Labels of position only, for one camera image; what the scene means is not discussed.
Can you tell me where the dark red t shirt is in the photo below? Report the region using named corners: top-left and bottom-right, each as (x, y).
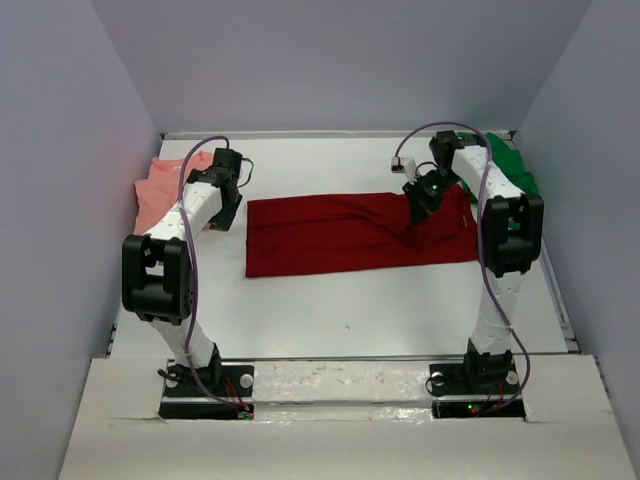
top-left (246, 186), bottom-right (478, 279)

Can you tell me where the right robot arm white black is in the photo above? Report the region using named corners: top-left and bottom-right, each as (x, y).
top-left (391, 130), bottom-right (544, 396)

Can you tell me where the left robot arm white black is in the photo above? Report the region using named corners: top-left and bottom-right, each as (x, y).
top-left (122, 147), bottom-right (244, 390)

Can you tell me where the folded pink t shirt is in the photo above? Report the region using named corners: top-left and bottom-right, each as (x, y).
top-left (133, 158), bottom-right (222, 240)

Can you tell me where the crumpled green t shirt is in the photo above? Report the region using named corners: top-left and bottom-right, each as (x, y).
top-left (486, 132), bottom-right (539, 194)

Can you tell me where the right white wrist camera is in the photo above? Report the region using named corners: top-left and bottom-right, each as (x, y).
top-left (391, 156), bottom-right (418, 182)

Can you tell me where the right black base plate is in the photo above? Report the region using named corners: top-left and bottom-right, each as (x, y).
top-left (425, 361), bottom-right (525, 420)

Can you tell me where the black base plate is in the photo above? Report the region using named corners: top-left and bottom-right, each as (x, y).
top-left (157, 362), bottom-right (255, 421)
top-left (425, 361), bottom-right (525, 420)

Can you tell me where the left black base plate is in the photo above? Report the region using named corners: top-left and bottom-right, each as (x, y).
top-left (157, 362), bottom-right (255, 421)

